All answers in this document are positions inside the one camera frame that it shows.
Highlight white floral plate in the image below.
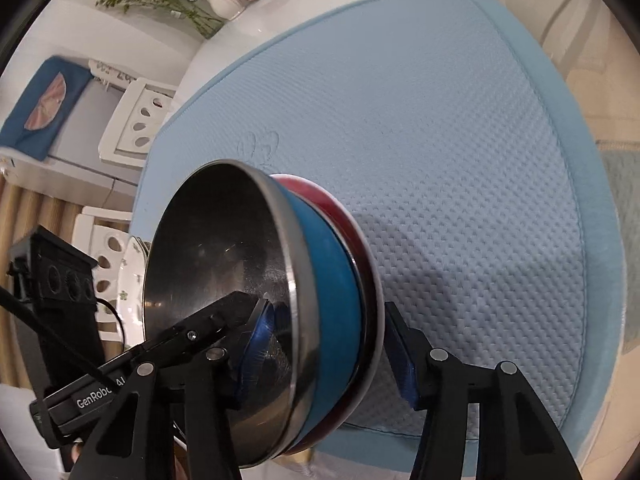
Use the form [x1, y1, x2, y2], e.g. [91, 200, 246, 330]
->
[116, 236, 149, 347]

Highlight blue steel bowl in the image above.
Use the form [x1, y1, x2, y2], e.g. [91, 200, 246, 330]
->
[144, 160, 362, 467]

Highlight red steel bowl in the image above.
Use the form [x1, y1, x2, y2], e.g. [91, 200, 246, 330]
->
[272, 174, 385, 454]

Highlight white chair near left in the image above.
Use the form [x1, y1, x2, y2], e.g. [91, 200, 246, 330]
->
[72, 206, 132, 342]

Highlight white chair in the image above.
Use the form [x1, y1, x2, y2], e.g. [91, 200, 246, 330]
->
[72, 206, 132, 342]
[98, 77, 177, 168]

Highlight white chair far left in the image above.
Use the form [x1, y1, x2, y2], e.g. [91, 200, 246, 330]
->
[98, 77, 177, 168]

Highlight white shelf rack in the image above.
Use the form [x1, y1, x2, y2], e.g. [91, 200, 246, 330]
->
[88, 58, 137, 91]

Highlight white ceramic vase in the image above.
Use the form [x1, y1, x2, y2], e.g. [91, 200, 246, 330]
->
[206, 0, 245, 22]

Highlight light blue table mat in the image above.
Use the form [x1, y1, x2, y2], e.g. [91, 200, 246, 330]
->
[131, 0, 626, 456]

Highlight black cable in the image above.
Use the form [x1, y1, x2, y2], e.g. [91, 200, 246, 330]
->
[92, 296, 129, 348]

